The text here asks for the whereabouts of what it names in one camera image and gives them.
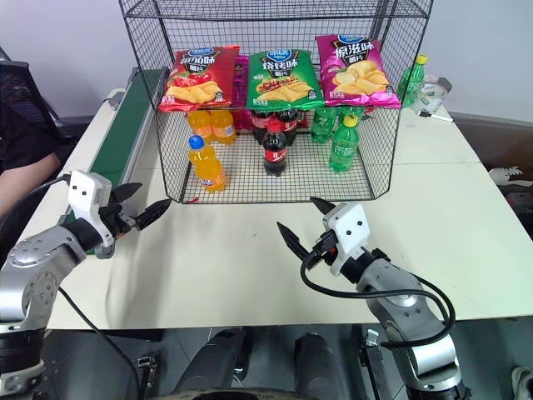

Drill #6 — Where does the green soda bottle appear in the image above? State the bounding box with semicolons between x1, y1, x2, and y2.
396;53;430;111
339;106;366;126
311;106;341;145
327;114;361;174

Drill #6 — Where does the grey shoe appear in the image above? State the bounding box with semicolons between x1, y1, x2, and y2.
511;366;533;400

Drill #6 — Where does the red potato chips bag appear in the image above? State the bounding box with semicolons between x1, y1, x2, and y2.
157;44;242;114

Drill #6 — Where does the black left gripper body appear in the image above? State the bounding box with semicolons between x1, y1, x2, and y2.
99;202;140;239

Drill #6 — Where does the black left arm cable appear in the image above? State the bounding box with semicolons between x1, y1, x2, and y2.
0;174;142;400

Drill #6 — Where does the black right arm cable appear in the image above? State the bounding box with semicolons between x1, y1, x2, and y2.
300;245;457;349

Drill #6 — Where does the cola bottle red label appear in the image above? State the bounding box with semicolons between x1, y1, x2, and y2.
251;108;276;146
262;121;290;178
276;107;301;148

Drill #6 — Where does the black metal stand bracket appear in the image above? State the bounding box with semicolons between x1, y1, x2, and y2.
133;352;160;400
359;328;393;400

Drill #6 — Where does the green potato chips bag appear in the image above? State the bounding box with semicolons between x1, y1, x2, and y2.
245;48;326;112

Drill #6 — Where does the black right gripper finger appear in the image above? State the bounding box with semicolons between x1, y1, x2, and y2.
309;197;336;217
276;222;314;262

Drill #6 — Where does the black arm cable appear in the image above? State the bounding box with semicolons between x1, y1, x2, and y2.
300;245;457;349
0;174;142;400

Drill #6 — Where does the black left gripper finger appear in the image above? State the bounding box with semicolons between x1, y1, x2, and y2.
111;182;144;206
134;197;173;232

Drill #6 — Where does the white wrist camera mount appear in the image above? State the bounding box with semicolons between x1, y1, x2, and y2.
67;169;114;248
322;202;371;278

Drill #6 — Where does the black and white pen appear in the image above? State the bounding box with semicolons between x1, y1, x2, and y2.
418;110;455;123

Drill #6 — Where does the magenta potato chips bag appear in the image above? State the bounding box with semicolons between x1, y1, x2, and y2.
315;34;402;110
232;53;251;110

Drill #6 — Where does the orange soda bottle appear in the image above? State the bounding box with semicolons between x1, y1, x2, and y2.
187;135;228;195
210;108;238;147
186;109;215;145

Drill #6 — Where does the black mesh office chair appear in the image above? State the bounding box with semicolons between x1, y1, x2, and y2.
0;47;80;147

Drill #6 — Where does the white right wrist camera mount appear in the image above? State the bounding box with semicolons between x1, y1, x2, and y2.
322;202;371;278

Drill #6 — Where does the white toothed plastic part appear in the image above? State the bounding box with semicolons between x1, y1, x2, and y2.
488;166;533;188

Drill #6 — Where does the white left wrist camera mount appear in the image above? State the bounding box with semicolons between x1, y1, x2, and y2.
67;169;114;248

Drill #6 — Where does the black wire mesh shelf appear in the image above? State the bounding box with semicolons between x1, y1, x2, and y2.
117;0;435;205

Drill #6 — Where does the dark rounded shape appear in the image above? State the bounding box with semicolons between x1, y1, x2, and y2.
174;327;247;400

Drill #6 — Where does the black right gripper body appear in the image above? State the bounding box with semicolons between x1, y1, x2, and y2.
310;231;340;267

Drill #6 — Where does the green conveyor belt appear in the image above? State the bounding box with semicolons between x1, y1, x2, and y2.
61;66;168;228

